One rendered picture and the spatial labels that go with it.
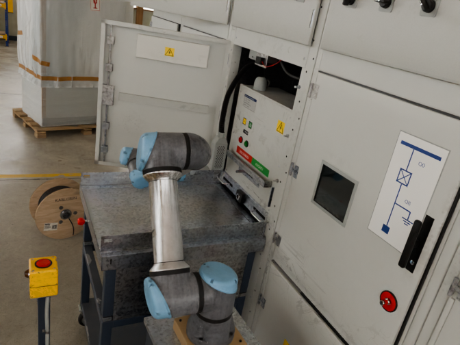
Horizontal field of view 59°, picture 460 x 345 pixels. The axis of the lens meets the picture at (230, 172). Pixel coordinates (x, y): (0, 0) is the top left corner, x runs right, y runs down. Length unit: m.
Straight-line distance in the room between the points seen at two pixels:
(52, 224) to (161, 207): 2.00
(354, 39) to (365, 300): 0.78
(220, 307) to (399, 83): 0.80
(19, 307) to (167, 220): 1.62
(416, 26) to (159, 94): 1.35
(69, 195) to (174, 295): 1.99
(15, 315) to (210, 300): 1.60
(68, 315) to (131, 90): 1.30
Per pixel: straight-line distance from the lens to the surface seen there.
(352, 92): 1.32
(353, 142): 1.30
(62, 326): 2.52
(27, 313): 2.62
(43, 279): 1.41
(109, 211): 1.81
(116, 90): 2.19
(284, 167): 1.62
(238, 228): 1.70
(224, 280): 1.19
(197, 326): 1.29
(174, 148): 1.21
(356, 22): 1.35
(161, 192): 1.19
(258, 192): 1.88
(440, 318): 1.20
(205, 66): 2.10
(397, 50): 1.22
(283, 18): 1.67
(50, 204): 3.04
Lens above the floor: 1.72
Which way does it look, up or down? 22 degrees down
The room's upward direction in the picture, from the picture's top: 10 degrees clockwise
